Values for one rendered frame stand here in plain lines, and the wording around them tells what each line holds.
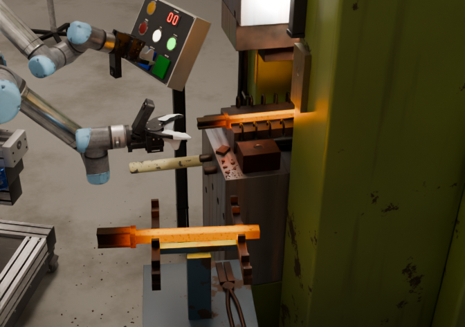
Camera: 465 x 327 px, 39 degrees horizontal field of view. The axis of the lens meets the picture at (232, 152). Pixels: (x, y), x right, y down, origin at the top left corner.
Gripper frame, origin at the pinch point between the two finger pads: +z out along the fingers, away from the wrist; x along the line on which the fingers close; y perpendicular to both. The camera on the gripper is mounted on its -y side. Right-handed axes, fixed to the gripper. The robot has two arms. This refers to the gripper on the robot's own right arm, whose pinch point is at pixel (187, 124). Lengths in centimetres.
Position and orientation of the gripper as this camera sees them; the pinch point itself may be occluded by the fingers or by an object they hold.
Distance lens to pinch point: 213.6
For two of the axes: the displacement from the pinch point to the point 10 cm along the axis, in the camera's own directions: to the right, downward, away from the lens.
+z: 9.7, -1.0, 2.0
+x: 2.3, 5.1, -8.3
